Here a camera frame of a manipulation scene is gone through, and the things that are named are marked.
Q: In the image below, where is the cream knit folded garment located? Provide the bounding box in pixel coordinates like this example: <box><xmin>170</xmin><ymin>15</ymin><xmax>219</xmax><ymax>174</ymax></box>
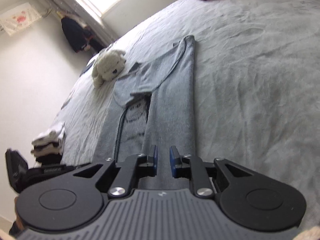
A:
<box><xmin>31</xmin><ymin>146</ymin><xmax>62</xmax><ymax>156</ymax></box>

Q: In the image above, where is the grey bed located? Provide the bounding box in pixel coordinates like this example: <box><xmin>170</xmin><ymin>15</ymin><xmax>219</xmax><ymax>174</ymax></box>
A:
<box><xmin>60</xmin><ymin>0</ymin><xmax>320</xmax><ymax>230</ymax></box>

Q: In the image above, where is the person's right forearm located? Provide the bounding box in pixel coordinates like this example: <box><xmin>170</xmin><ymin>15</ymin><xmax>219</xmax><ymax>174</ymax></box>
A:
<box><xmin>297</xmin><ymin>227</ymin><xmax>320</xmax><ymax>240</ymax></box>

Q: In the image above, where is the floral cloth wall cover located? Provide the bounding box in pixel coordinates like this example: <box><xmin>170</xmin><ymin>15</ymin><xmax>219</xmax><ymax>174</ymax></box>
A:
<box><xmin>0</xmin><ymin>2</ymin><xmax>43</xmax><ymax>36</ymax></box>

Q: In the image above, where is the grey knit sweater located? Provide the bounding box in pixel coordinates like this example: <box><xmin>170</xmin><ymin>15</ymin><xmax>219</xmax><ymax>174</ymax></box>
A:
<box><xmin>92</xmin><ymin>35</ymin><xmax>198</xmax><ymax>190</ymax></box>

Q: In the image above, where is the black folded garment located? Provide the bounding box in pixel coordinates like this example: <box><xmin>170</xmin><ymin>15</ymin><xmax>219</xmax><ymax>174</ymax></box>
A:
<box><xmin>35</xmin><ymin>154</ymin><xmax>63</xmax><ymax>167</ymax></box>
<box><xmin>32</xmin><ymin>142</ymin><xmax>63</xmax><ymax>148</ymax></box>

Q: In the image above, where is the white plush dog toy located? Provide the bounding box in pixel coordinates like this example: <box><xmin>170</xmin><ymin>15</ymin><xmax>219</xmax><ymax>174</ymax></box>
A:
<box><xmin>91</xmin><ymin>49</ymin><xmax>127</xmax><ymax>88</ymax></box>

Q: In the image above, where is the grey patterned curtain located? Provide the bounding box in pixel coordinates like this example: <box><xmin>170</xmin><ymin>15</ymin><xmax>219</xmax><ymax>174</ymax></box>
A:
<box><xmin>32</xmin><ymin>0</ymin><xmax>118</xmax><ymax>44</ymax></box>

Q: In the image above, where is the dark hanging jacket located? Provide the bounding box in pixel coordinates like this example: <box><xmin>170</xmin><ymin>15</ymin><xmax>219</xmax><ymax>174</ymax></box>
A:
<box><xmin>61</xmin><ymin>16</ymin><xmax>105</xmax><ymax>53</ymax></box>

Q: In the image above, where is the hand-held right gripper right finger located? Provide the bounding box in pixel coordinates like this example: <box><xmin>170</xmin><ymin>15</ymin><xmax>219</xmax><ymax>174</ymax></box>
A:
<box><xmin>169</xmin><ymin>145</ymin><xmax>257</xmax><ymax>197</ymax></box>

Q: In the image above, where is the dark flat device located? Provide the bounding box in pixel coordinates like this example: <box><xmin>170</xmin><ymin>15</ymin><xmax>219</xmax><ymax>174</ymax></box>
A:
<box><xmin>81</xmin><ymin>59</ymin><xmax>97</xmax><ymax>77</ymax></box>

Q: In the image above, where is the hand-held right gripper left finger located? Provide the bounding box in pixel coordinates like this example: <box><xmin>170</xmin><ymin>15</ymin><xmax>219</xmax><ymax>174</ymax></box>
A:
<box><xmin>72</xmin><ymin>144</ymin><xmax>158</xmax><ymax>197</ymax></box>

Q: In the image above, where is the white folded garment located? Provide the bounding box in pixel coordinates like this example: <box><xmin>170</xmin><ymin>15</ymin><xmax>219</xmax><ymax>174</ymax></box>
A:
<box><xmin>37</xmin><ymin>121</ymin><xmax>66</xmax><ymax>143</ymax></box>

